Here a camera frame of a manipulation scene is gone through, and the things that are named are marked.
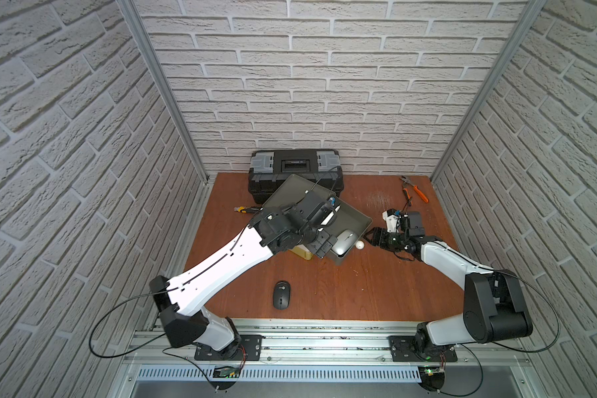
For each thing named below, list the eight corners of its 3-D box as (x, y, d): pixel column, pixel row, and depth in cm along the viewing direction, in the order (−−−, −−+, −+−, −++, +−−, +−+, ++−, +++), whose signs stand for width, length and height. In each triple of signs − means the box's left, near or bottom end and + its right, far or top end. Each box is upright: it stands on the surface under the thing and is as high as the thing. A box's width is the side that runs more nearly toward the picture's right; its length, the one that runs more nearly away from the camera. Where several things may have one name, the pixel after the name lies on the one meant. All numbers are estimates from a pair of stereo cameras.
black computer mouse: (273, 309, 83) (272, 307, 81) (275, 283, 89) (274, 280, 86) (289, 309, 83) (289, 307, 81) (290, 283, 89) (290, 280, 87)
